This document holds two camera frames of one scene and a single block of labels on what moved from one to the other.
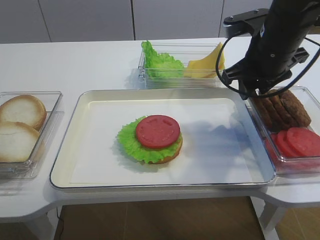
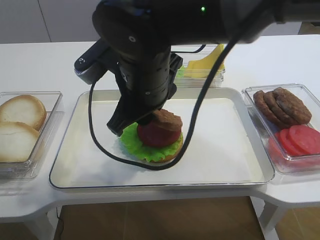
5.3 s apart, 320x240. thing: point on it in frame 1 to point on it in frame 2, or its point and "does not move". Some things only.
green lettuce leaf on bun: (127, 139) does not move
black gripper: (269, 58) to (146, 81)
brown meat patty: (262, 105) to (166, 119)
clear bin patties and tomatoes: (289, 122) does not move
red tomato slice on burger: (158, 131) does not move
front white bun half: (17, 141) does not move
